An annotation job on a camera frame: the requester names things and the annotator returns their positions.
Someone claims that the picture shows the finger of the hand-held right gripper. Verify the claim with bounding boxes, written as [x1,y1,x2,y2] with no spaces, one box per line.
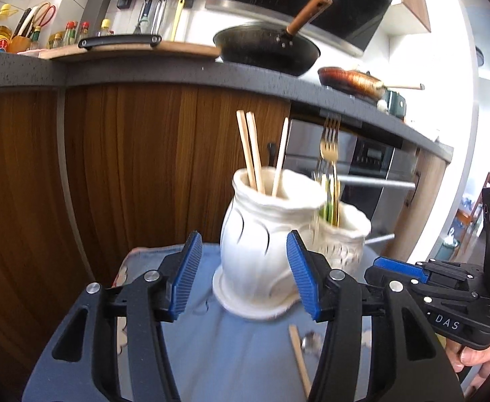
[363,269,490,324]
[372,255,487,299]

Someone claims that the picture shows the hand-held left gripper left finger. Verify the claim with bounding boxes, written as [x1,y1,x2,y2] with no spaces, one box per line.
[21,230,204,402]

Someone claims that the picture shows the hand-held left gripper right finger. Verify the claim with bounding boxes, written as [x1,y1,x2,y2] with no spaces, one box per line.
[286,229,465,402]

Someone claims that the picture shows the white floral ceramic utensil holder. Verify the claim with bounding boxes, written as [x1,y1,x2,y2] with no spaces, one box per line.
[220,167,372,307]

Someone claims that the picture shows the silver spoon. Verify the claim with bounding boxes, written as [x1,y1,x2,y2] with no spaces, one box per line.
[301,332,326,355]

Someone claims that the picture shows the silver fork with dark handle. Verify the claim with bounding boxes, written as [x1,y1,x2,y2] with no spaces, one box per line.
[314,160,333,190]

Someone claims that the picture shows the gold fork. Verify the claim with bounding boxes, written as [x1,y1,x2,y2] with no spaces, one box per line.
[319,115,343,227]

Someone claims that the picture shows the person's right hand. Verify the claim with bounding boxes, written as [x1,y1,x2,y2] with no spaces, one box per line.
[445,335,490,398]

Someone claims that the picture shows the green bin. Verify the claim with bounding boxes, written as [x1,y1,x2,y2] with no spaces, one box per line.
[435,226,460,261]

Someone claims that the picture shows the white ceramic saucer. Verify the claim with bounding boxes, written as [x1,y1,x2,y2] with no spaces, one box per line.
[212,267,303,322]

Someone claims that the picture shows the narrow wooden cabinet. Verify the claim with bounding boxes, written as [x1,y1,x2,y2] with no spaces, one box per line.
[386,146,449,261]

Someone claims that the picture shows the blue printed cloth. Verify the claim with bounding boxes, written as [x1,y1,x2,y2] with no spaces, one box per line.
[112,244,377,402]

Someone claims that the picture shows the stainless steel oven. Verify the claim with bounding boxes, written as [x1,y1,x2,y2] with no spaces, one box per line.
[287,111,418,257]

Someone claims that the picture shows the wooden chair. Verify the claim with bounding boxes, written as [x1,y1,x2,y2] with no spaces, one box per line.
[454,172,490,240]

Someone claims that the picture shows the pale bamboo chopstick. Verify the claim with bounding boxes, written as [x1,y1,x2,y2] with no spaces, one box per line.
[271,117,290,197]

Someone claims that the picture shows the wide wooden cabinet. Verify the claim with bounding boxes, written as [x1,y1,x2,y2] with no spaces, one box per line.
[0,84,293,371]

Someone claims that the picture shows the green pot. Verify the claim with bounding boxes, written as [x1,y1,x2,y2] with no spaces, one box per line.
[384,89,407,115]

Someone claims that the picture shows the copper frying pan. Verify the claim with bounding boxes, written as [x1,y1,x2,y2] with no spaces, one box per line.
[317,66,426,102]

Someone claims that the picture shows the grey countertop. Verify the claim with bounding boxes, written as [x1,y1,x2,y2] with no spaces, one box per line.
[0,49,455,165]

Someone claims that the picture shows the wooden cutting board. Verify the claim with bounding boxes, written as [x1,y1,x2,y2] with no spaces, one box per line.
[39,40,223,63]

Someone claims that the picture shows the metal hanging utensil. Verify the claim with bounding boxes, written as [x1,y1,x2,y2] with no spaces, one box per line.
[135,0,154,35]
[150,0,167,35]

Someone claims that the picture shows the wooden knife block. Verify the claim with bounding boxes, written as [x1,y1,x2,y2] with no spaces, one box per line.
[9,33,31,54]

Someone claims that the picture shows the black wok with wooden handle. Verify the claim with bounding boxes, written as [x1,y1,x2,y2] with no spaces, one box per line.
[212,0,334,77]

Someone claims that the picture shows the black pan handle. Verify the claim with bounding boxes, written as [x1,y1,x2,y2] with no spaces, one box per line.
[78,33,162,49]

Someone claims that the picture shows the yellow handled hanging utensil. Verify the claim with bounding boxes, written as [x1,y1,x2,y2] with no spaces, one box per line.
[169,0,186,43]

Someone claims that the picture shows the red handled scissors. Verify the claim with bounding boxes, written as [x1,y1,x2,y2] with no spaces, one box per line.
[33,2,57,28]

